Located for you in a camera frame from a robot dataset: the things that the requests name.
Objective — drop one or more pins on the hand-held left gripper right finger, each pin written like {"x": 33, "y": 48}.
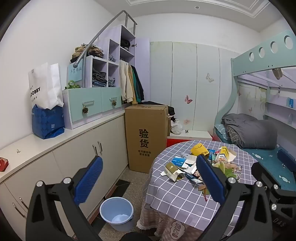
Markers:
{"x": 211, "y": 179}

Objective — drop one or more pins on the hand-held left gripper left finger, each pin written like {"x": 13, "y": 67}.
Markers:
{"x": 89, "y": 179}

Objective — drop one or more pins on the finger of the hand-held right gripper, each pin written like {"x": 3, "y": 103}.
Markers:
{"x": 286, "y": 158}
{"x": 259, "y": 172}

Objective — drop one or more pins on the teal snack bar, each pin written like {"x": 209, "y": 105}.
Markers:
{"x": 217, "y": 158}

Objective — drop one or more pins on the yellow and white carton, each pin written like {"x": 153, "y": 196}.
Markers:
{"x": 223, "y": 151}

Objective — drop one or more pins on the yellow smile-print packet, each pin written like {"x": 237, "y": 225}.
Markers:
{"x": 198, "y": 149}

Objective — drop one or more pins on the blue plastic bucket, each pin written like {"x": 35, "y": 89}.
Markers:
{"x": 115, "y": 208}

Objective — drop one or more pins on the brown wrapper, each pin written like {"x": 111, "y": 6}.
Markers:
{"x": 203, "y": 188}

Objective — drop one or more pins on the green leaf-print packet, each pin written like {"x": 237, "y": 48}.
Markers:
{"x": 225, "y": 170}

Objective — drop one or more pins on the teal bed sheet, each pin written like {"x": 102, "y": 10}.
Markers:
{"x": 266, "y": 155}

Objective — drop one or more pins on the dark blue packet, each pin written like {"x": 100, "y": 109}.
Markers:
{"x": 192, "y": 177}

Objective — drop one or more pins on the glossy picture packet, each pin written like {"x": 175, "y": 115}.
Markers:
{"x": 237, "y": 172}

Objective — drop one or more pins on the white opened cardboard box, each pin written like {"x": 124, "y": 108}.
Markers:
{"x": 190, "y": 162}

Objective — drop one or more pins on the low white cabinet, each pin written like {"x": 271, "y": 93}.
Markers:
{"x": 69, "y": 157}

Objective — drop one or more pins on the blue and white flat box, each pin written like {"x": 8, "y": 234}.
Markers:
{"x": 178, "y": 161}

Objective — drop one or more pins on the grey checked tablecloth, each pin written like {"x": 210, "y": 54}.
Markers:
{"x": 175, "y": 199}

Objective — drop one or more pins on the grey blanket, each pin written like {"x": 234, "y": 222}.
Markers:
{"x": 252, "y": 132}

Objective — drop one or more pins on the olive gold box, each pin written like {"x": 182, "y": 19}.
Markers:
{"x": 170, "y": 168}

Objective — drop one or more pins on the blue plaid pillow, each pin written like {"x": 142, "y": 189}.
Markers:
{"x": 222, "y": 132}

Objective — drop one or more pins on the white plastic bag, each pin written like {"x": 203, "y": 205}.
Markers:
{"x": 177, "y": 127}

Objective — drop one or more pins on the faded pink butterfly sticker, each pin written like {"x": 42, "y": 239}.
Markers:
{"x": 186, "y": 121}

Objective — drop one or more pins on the patterned fringed table skirt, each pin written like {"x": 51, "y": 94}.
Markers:
{"x": 159, "y": 220}

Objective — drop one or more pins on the blue patterned package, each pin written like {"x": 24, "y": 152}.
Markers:
{"x": 47, "y": 122}

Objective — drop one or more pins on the mint drawer unit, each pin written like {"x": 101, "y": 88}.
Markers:
{"x": 90, "y": 104}

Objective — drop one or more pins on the large cardboard box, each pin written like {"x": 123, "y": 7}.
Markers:
{"x": 145, "y": 125}

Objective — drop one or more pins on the black clothes heap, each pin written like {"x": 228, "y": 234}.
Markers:
{"x": 171, "y": 110}

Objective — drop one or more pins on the tan hanging object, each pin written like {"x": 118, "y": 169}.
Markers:
{"x": 277, "y": 73}

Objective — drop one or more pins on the red wrapper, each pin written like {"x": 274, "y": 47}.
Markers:
{"x": 3, "y": 164}

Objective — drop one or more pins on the green plastic plant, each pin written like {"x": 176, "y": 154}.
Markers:
{"x": 71, "y": 85}

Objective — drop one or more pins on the green hanging garment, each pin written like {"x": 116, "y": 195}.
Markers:
{"x": 136, "y": 92}

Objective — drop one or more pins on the folded dark clothes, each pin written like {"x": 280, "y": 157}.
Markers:
{"x": 125, "y": 44}
{"x": 100, "y": 80}
{"x": 112, "y": 58}
{"x": 111, "y": 82}

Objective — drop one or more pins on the mint bunk bed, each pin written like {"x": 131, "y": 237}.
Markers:
{"x": 241, "y": 67}

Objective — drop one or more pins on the tan hanging garment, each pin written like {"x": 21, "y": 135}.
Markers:
{"x": 132, "y": 88}

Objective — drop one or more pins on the white butterfly sticker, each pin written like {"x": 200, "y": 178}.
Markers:
{"x": 209, "y": 77}

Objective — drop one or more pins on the white paper bag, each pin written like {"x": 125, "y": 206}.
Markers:
{"x": 44, "y": 85}

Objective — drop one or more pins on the cream hanging jacket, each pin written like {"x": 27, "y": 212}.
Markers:
{"x": 123, "y": 80}

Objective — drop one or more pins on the dark hanging coat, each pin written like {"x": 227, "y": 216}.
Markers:
{"x": 140, "y": 85}

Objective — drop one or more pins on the light blue paper sign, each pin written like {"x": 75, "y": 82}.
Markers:
{"x": 74, "y": 72}

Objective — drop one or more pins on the white wardrobe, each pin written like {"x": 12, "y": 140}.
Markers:
{"x": 185, "y": 69}

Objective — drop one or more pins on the brown clothes pile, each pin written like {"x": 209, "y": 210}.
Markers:
{"x": 85, "y": 52}

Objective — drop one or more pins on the grey metal handrail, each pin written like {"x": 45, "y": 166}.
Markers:
{"x": 101, "y": 32}

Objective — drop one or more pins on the lavender cubby shelf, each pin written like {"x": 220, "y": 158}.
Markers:
{"x": 115, "y": 32}

